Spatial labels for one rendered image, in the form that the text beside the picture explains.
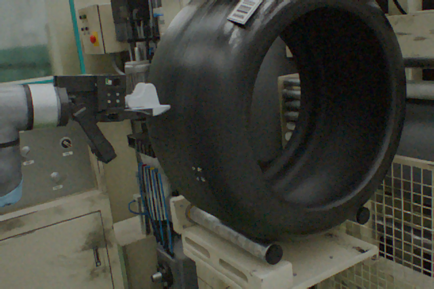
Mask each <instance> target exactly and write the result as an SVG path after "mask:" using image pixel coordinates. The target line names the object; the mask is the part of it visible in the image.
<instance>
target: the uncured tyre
mask: <svg viewBox="0 0 434 289"><path fill-rule="evenodd" d="M240 1H241V0H191V1H190V2H189V3H188V4H187V5H186V6H185V7H184V8H182V9H181V10H180V11H179V12H178V14H177V15H176V16H175V17H174V19H173V20H172V21H171V22H170V24H169V26H168V27H167V28H166V30H165V32H164V34H163V35H162V37H161V39H160V41H159V44H158V46H157V49H156V51H155V54H154V56H153V60H152V63H151V67H150V71H149V76H148V80H147V83H152V84H153V85H154V86H155V88H156V91H157V98H158V101H159V105H169V106H170V109H169V110H168V111H166V112H165V113H164V114H162V115H156V116H152V117H147V118H146V122H147V126H148V131H149V136H150V139H151V144H152V146H153V150H154V152H155V154H156V158H157V160H158V162H159V164H160V166H161V168H162V170H163V171H164V172H165V175H166V176H167V177H168V179H169V180H170V182H171V183H172V184H173V186H174V187H175V188H176V190H177V191H178V192H179V193H180V194H181V195H182V196H184V197H185V198H186V199H187V200H189V201H190V202H191V203H192V204H193V205H194V206H196V207H197V208H199V209H200V210H203V211H204V212H207V213H208V214H210V215H212V216H214V217H216V218H218V219H220V220H222V221H224V222H226V223H228V224H230V226H232V227H234V228H236V229H238V230H240V231H243V232H244V233H247V234H248V235H251V236H255V237H259V238H262V239H267V240H273V241H282V242H298V241H302V240H307V239H312V238H314V237H318V236H320V235H325V234H326V233H329V232H330V231H332V230H334V229H335V228H337V227H338V226H339V225H341V224H343V222H344V221H346V220H347V219H348V218H350V217H351V216H352V215H354V213H356V212H357V211H358V210H359V209H360V208H361V207H362V206H364V205H365V204H366V202H367V201H368V200H369V198H371V196H372V195H373V194H374V193H375V192H376V190H377V189H378V188H379V186H380V184H381V183H382V181H383V180H384V178H385V176H386V175H387V172H388V171H389V168H390V167H391V164H392V163H393V160H394V158H395V155H396V153H397V148H398V145H399V141H400V138H401V133H402V130H403V123H404V119H405V114H406V98H407V87H406V71H405V66H404V62H403V56H402V53H401V49H400V46H399V43H398V40H397V37H396V35H395V32H394V30H393V28H392V26H391V24H390V22H389V21H388V18H387V17H386V16H385V14H384V12H383V11H382V10H381V8H380V6H379V5H378V4H377V2H376V1H375V0H262V3H261V4H260V5H259V6H258V7H257V8H256V9H255V10H254V12H253V13H252V15H251V16H250V17H249V18H248V20H247V21H246V22H245V24H242V23H239V22H235V21H232V20H229V19H227V18H228V16H229V14H230V13H231V12H232V11H233V9H234V8H235V7H236V6H237V5H238V3H239V2H240ZM278 36H279V37H280V38H281V39H282V40H283V42H285V44H286V45H287V46H288V48H289V49H290V51H291V53H292V55H293V57H294V60H295V63H296V66H297V69H298V74H299V77H300V97H301V99H300V111H299V115H298V119H297V122H296V126H295V128H294V131H293V133H292V135H291V137H290V139H289V141H288V143H287V145H286V146H285V147H284V149H283V151H282V152H281V153H280V154H279V155H278V156H276V158H275V159H274V160H273V161H272V162H271V163H269V164H268V165H267V166H266V167H265V168H263V169H261V168H260V165H259V163H258V160H257V157H256V154H255V151H254V145H253V142H252V131H251V107H252V96H253V92H254V86H255V83H256V78H257V76H258V73H259V70H260V67H261V65H262V63H263V61H264V57H265V55H266V53H267V52H268V50H269V48H270V46H271V45H272V43H273V42H274V41H275V40H276V38H277V37H278ZM151 137H155V138H158V139H161V140H164V141H166V143H165V142H161V141H159V140H156V139H154V138H151ZM191 164H194V165H201V168H202V170H203V173H204V176H205V179H206V180H207V184H203V183H198V182H197V181H196V179H195V176H194V174H193V169H192V167H191Z"/></svg>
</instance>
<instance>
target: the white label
mask: <svg viewBox="0 0 434 289"><path fill-rule="evenodd" d="M261 3H262V0H241V1H240V2H239V3H238V5H237V6H236V7H235V8H234V9H233V11H232V12H231V13H230V14H229V16H228V18H227V19H229V20H232V21H235V22H239V23H242V24H245V22H246V21H247V20H248V18H249V17H250V16H251V15H252V13H253V12H254V10H255V9H256V8H257V7H258V6H259V5H260V4H261Z"/></svg>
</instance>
